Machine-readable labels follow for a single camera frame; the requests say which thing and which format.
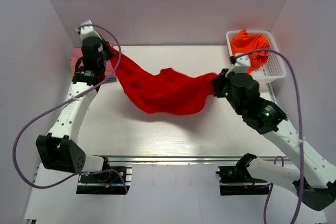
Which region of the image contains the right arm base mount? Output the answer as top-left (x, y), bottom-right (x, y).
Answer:
top-left (215, 166), bottom-right (270, 196)

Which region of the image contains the folded blue t shirt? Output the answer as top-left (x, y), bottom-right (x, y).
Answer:
top-left (105, 77), bottom-right (117, 82)

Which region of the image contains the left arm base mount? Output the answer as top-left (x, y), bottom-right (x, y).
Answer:
top-left (76, 165), bottom-right (132, 195)

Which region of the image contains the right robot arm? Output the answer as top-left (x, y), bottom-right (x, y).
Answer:
top-left (213, 53), bottom-right (335, 211)

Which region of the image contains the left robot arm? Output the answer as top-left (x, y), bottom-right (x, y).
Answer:
top-left (36, 20), bottom-right (114, 182)

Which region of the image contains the folded pink t shirt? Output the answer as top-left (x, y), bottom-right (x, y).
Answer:
top-left (70, 48), bottom-right (117, 78)

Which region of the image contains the aluminium table rail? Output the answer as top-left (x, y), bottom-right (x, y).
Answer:
top-left (46, 155), bottom-right (295, 164)

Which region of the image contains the white plastic basket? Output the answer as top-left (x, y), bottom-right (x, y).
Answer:
top-left (226, 30), bottom-right (286, 83)

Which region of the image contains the orange t shirt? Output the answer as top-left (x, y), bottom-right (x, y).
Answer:
top-left (230, 29), bottom-right (269, 73)

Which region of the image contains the red t shirt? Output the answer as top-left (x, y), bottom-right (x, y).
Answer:
top-left (109, 46), bottom-right (219, 115)

